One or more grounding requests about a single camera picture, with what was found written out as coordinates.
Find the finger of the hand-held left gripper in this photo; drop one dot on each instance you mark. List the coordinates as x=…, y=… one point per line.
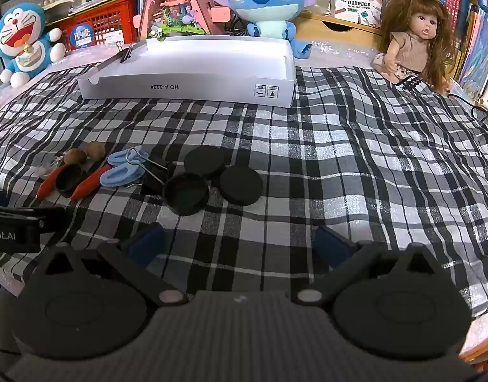
x=37, y=217

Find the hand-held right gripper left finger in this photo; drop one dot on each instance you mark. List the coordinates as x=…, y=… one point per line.
x=142, y=243

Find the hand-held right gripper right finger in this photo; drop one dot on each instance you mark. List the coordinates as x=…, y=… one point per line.
x=330, y=245

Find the red plastic stick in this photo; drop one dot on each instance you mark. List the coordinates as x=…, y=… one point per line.
x=49, y=185

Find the orange red small bottle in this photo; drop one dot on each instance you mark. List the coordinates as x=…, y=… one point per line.
x=88, y=183

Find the brown wooden ball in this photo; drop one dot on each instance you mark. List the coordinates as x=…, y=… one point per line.
x=95, y=150
x=74, y=156

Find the light blue plastic clip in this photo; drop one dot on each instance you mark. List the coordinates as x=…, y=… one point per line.
x=122, y=159
x=118, y=176

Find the white cardboard box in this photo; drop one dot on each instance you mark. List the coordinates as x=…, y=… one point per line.
x=188, y=87

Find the clear plastic piece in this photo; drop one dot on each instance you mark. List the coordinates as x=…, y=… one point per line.
x=49, y=165

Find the blue robot cat plush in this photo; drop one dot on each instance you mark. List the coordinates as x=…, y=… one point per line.
x=19, y=32

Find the small black binder clip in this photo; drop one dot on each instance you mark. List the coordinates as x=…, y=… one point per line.
x=126, y=52

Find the red plastic crate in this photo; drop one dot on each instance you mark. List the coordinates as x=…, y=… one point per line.
x=104, y=20

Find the brown-haired baby doll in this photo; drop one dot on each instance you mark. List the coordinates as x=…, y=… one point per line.
x=411, y=43

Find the wooden drawer box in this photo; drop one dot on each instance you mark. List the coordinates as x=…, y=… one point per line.
x=347, y=28

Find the pink triangular block house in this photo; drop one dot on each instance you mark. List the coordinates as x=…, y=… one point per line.
x=176, y=12

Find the white label printer box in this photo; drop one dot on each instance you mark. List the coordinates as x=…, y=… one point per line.
x=355, y=4

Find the row of thin picture books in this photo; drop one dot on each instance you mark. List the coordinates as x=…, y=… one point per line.
x=483, y=47

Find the blue alien plush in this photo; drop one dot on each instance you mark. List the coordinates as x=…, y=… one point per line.
x=264, y=0

